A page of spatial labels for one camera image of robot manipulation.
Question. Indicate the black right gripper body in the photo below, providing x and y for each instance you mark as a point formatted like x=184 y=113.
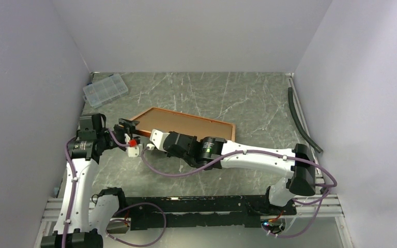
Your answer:
x=191 y=161

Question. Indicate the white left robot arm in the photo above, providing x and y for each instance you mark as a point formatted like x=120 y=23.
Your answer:
x=77 y=226

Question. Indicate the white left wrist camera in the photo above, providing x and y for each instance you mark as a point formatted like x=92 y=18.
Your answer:
x=135 y=146

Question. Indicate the orange wooden picture frame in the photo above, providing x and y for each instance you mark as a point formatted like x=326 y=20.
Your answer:
x=191 y=121

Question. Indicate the clear plastic compartment box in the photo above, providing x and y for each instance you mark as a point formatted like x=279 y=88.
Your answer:
x=104 y=91

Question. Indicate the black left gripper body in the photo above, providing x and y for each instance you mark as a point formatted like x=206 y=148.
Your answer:
x=119 y=133

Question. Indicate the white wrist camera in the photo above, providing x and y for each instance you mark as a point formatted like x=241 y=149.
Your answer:
x=156 y=140
x=135 y=146

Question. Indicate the aluminium rail frame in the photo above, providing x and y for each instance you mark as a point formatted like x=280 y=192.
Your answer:
x=322 y=202

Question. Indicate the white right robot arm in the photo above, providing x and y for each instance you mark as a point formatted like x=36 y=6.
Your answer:
x=295 y=165

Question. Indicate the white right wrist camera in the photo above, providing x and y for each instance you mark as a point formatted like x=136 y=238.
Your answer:
x=156 y=140

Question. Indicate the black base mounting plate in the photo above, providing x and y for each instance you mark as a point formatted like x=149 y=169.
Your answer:
x=200 y=211

